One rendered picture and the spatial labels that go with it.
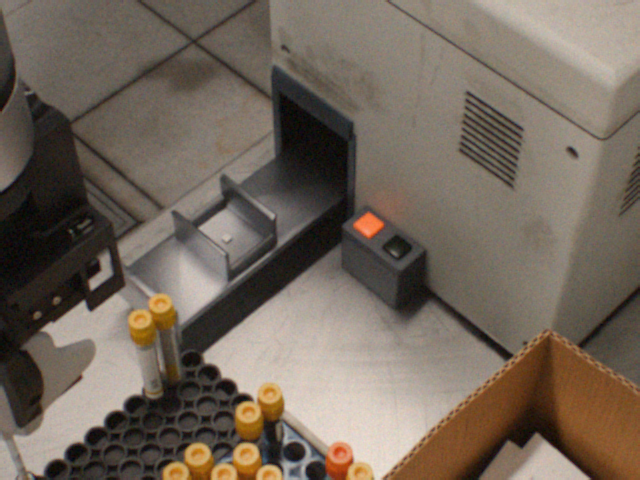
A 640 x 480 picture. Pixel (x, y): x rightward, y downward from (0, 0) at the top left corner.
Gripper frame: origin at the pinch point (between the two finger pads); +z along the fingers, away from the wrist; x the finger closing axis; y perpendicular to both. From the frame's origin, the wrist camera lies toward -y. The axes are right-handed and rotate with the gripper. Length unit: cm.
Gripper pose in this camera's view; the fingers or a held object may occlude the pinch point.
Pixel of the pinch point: (2, 419)
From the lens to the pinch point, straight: 73.0
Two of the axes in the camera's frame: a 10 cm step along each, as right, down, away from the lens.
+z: 0.0, 6.1, 7.9
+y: 6.9, -5.7, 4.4
